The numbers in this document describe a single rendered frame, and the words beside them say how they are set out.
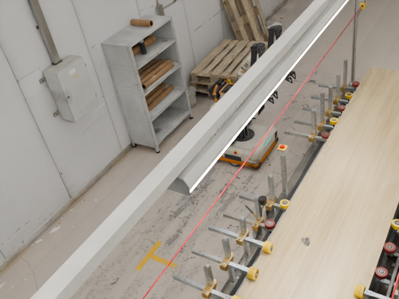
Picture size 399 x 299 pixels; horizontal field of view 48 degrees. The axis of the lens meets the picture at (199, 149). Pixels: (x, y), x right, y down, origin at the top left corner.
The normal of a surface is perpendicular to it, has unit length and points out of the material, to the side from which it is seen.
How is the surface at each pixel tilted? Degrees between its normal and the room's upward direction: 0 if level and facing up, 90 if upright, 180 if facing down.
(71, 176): 90
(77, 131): 90
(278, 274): 0
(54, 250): 0
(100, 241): 0
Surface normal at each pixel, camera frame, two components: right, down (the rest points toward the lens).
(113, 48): -0.51, 0.58
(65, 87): 0.84, 0.20
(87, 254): -0.16, -0.79
